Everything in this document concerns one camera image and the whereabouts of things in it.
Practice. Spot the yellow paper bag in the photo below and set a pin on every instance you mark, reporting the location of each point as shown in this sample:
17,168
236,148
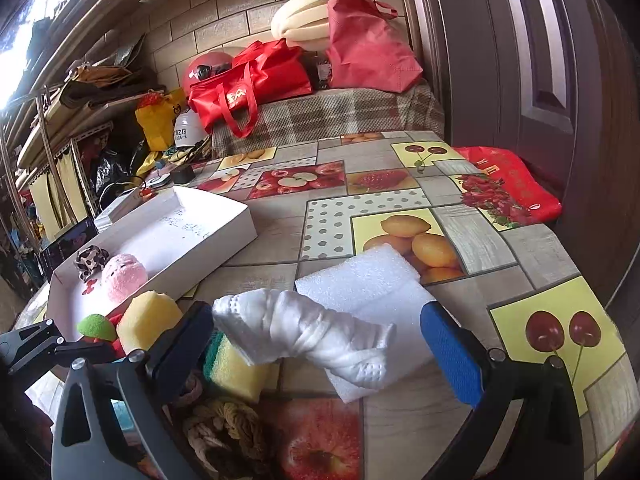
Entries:
160,122

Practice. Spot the red knot ornament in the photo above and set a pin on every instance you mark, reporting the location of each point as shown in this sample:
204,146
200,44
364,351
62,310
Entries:
150,100

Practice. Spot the white helmet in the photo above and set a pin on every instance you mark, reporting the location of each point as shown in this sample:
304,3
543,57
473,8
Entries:
187,130

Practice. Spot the red helmet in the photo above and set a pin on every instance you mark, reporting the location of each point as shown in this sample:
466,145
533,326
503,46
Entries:
205,67

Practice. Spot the yellow octagonal sponge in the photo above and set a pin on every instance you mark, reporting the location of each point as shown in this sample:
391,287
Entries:
147,320

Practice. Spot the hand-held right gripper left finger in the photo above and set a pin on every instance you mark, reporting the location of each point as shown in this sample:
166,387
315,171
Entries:
185,340

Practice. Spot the red glossy tote bag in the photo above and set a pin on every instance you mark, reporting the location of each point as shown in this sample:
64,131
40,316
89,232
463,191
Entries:
255,85

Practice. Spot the red and green plush toy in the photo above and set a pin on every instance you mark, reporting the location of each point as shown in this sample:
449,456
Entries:
97,330

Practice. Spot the cream foam roll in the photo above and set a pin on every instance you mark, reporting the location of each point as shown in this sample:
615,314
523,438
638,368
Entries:
300,20

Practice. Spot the white cardboard box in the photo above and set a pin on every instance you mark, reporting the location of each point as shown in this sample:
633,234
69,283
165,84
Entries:
190,230

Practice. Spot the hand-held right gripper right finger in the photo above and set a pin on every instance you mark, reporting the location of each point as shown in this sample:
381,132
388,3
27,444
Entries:
450,355

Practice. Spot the white foam sheet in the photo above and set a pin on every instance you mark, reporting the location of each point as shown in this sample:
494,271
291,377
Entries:
370,280

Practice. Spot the plaid cloth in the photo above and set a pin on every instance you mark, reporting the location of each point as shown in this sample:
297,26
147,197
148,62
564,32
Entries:
330,115

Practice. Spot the green and yellow scouring sponge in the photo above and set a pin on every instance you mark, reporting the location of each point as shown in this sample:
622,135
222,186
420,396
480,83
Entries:
230,365

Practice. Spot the folded brown bags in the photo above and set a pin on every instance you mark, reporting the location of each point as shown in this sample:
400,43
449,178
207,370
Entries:
100,80

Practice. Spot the black plastic bag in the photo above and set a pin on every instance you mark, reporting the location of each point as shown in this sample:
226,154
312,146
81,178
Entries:
107,170

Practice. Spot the round white charger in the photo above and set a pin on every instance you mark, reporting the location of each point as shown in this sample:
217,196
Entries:
157,181

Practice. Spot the red nonwoven bag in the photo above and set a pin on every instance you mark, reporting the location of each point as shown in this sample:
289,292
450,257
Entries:
370,50

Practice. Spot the white towel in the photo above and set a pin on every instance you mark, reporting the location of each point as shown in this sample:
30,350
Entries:
300,335

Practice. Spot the black smartphone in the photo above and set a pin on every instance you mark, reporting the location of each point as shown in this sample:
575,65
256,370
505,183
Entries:
65,245

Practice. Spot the brown door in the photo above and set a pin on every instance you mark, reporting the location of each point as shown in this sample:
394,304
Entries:
525,60

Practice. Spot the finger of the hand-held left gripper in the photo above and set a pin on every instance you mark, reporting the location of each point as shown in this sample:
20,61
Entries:
30,345

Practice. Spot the pink plush toy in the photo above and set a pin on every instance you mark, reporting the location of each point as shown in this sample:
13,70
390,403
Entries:
125,275

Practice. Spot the metal storage shelf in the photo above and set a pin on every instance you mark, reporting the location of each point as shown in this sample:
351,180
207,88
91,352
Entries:
75,135

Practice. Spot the yellow curtain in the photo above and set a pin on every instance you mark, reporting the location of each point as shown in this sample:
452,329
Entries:
65,180

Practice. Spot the white power bank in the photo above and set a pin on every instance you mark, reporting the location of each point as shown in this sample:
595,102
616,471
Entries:
117,210

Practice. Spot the red gift bag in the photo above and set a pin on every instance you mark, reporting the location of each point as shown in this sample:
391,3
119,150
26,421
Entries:
510,185

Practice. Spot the bent steel tube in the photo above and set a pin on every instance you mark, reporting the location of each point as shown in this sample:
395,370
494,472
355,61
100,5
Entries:
45,125

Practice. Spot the black power adapter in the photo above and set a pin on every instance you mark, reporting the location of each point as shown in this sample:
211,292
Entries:
182,175

